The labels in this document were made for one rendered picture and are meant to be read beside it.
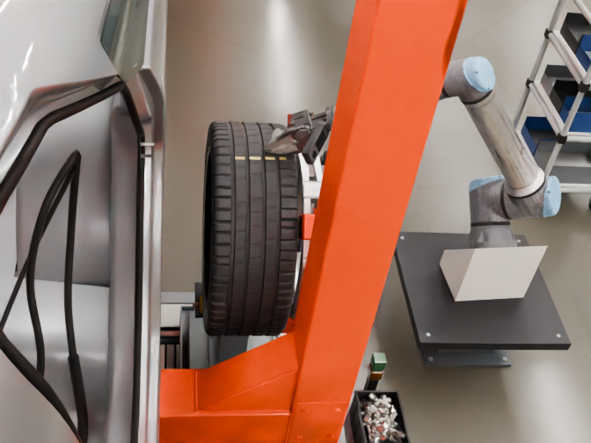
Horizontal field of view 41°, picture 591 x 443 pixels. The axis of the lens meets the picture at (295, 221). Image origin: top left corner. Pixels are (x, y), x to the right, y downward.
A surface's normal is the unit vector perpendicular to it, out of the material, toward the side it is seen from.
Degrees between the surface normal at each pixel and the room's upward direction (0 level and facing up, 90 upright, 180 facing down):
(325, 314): 90
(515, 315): 0
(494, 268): 90
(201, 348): 0
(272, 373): 36
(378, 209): 90
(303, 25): 0
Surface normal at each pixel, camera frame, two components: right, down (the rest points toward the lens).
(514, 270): 0.18, 0.68
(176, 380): 0.12, -0.73
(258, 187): 0.15, -0.35
